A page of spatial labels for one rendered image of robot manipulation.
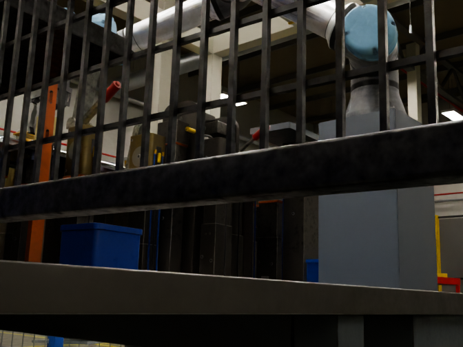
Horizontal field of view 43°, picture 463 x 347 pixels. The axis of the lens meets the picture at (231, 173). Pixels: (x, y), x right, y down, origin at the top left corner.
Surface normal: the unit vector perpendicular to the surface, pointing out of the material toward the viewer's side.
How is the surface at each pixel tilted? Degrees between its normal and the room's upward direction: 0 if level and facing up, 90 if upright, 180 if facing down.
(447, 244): 90
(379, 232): 90
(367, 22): 94
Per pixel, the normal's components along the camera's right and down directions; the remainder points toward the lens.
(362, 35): -0.18, -0.14
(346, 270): -0.66, -0.18
